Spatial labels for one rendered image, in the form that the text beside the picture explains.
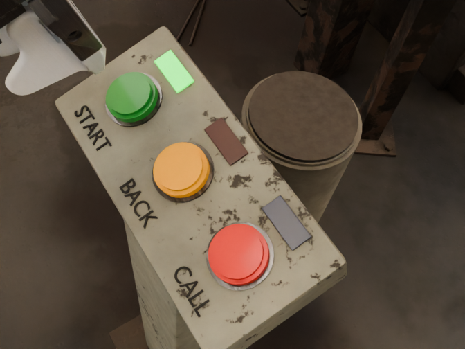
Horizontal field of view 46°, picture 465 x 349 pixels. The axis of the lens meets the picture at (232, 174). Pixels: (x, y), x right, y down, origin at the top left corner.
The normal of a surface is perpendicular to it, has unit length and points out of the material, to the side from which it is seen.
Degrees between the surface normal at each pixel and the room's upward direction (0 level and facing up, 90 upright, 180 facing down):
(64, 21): 86
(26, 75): 93
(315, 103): 0
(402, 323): 0
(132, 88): 20
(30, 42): 93
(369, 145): 0
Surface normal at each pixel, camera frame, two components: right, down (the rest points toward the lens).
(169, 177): -0.20, -0.33
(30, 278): 0.09, -0.51
